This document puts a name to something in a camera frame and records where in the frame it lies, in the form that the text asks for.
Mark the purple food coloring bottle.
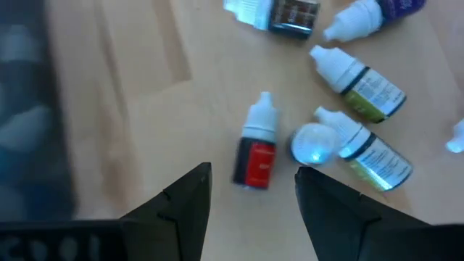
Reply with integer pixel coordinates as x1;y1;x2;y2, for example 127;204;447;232
322;0;428;43

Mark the lime green food coloring bottle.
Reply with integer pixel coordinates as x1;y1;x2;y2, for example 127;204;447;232
313;106;414;192

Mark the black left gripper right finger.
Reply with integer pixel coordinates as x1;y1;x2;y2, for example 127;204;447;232
294;166;464;261

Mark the brown food coloring bottle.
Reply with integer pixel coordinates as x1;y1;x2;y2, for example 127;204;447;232
223;0;322;40

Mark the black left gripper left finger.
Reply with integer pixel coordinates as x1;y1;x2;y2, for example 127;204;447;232
121;162;213;261

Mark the red food coloring bottle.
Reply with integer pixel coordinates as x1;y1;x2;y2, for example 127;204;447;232
232;91;281;190

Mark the olive green food coloring bottle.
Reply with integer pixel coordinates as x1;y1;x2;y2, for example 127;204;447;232
309;44;407;124

